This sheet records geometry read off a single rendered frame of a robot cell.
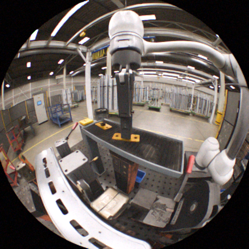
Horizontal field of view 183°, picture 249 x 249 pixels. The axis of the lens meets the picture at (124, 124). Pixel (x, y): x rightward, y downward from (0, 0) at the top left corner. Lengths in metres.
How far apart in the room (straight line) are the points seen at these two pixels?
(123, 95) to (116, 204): 0.25
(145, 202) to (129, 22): 0.42
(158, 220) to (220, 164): 0.48
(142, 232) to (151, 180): 0.43
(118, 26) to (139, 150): 0.33
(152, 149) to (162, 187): 0.51
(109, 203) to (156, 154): 0.17
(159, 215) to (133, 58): 0.37
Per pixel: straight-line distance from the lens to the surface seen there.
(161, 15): 9.43
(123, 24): 0.25
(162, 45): 0.42
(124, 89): 0.16
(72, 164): 0.28
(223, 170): 0.62
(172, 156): 0.22
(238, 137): 0.56
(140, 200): 0.21
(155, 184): 0.68
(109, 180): 0.68
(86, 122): 0.42
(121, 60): 0.19
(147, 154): 0.21
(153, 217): 0.23
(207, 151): 0.66
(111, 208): 0.23
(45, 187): 0.46
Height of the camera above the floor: 1.30
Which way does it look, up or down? 24 degrees down
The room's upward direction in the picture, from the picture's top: straight up
